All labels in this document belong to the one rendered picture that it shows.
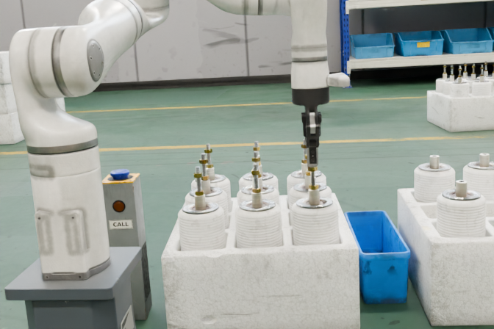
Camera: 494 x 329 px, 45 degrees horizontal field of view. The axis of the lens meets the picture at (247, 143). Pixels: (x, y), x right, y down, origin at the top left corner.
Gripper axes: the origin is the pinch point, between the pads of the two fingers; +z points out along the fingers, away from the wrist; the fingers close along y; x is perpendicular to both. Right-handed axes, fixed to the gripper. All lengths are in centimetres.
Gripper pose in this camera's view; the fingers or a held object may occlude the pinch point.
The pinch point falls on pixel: (312, 156)
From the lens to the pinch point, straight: 121.1
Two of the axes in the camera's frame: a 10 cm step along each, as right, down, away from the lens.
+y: -0.6, 2.0, -9.8
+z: 0.5, 9.8, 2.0
